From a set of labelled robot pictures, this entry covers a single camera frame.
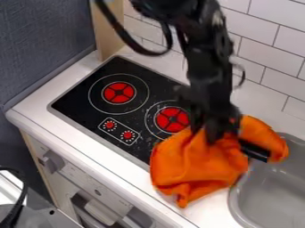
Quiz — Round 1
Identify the orange cloth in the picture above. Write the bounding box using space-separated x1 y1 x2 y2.
148 115 291 209

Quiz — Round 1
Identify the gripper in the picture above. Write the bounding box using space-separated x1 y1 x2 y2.
172 69 243 146

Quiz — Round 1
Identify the toy sink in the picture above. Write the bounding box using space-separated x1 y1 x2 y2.
226 132 305 228

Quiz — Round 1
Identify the toy stove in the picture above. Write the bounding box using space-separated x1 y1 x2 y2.
46 54 196 172

